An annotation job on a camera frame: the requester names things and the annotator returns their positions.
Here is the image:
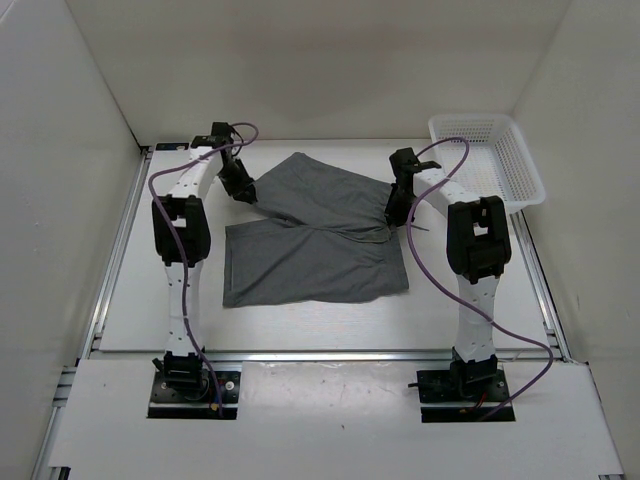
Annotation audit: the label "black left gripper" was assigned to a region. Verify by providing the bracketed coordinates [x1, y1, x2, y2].
[216, 158, 256, 204]

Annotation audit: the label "grey cotton shorts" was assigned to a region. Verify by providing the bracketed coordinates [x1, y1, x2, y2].
[223, 152, 409, 308]

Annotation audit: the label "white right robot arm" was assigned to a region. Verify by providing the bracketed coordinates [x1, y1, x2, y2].
[385, 148, 512, 400]

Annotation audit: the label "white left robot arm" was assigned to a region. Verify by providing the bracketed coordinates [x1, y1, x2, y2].
[147, 122, 259, 400]

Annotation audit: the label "white perforated plastic basket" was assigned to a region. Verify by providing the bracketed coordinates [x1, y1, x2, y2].
[428, 113, 546, 214]

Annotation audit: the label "aluminium front frame rail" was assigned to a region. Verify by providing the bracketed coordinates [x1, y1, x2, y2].
[207, 350, 452, 363]

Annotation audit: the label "aluminium frame rail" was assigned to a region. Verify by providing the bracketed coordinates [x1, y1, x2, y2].
[31, 146, 154, 479]
[511, 211, 574, 363]
[207, 350, 452, 363]

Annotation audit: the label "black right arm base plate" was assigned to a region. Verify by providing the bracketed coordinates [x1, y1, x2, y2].
[407, 370, 515, 424]

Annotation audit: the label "aluminium right frame rail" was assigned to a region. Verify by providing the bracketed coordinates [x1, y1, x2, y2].
[511, 211, 574, 363]

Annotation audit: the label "aluminium left frame rail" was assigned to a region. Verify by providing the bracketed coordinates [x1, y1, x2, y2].
[31, 146, 154, 479]

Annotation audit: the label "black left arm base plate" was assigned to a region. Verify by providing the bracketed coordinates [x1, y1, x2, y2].
[147, 370, 242, 420]

